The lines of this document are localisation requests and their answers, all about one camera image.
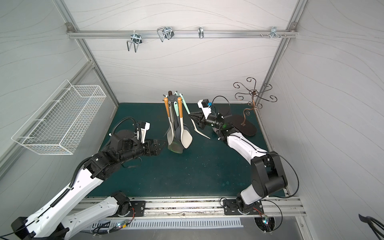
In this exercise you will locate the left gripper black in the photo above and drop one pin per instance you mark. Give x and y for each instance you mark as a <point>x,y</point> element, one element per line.
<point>150,147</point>

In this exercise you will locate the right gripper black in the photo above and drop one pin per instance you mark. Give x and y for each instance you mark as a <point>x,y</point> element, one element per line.
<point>202,120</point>

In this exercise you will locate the cream spatula wooden handle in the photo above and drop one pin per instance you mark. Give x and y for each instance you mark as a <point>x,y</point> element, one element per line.
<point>186,137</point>

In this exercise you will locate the grey turner mint handle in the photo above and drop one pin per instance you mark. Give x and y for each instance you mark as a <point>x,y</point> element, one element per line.
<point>174,144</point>

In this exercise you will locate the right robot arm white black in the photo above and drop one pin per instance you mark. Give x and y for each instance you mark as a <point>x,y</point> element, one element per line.
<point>267,172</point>

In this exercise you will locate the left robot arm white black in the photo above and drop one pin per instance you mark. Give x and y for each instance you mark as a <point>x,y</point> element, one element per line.
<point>54,221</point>

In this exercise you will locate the grey utensil rack stand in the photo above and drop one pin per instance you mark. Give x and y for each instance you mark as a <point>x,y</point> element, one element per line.
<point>171,98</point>

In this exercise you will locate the bronze scroll hook stand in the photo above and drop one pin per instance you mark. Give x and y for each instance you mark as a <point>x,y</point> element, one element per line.
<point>244,126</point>

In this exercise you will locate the small metal hook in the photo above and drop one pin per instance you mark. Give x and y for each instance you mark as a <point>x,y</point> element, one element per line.
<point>201,32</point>

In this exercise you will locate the double metal hook middle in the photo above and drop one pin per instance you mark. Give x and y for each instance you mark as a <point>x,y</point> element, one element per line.
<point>165,33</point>

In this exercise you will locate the double metal hook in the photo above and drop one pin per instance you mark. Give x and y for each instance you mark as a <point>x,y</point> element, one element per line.
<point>165,33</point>
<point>134,42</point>

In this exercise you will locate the white vent strip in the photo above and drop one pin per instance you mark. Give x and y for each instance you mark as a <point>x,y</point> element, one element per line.
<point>197,223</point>

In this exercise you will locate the double metal hook left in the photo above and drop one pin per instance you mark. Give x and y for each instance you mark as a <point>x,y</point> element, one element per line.
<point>134,42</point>

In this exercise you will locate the metal hook right end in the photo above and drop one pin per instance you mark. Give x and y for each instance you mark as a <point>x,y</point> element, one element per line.
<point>273,34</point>

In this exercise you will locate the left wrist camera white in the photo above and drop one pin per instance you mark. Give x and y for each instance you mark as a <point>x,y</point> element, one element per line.
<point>144,127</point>

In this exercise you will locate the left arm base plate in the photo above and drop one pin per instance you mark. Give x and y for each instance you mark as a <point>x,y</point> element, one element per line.
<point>133,208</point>

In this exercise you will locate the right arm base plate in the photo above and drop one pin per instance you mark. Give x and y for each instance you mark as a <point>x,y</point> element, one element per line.
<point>234,207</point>

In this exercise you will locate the white wire basket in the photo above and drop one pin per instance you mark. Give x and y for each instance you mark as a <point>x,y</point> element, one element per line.
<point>58,126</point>

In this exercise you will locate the aluminium cross rail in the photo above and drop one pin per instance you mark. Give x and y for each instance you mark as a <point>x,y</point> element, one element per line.
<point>179,34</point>

